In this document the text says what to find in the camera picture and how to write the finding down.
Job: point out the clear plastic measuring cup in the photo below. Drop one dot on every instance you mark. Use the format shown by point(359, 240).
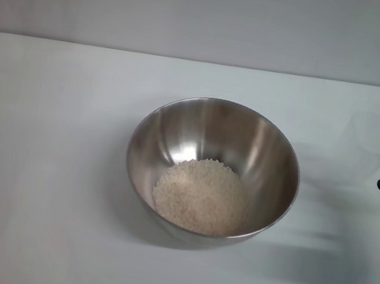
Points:
point(373, 136)

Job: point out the white uncooked rice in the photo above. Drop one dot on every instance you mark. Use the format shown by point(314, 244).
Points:
point(199, 198)

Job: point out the stainless steel mixing bowl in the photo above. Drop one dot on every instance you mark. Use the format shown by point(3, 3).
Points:
point(183, 137)

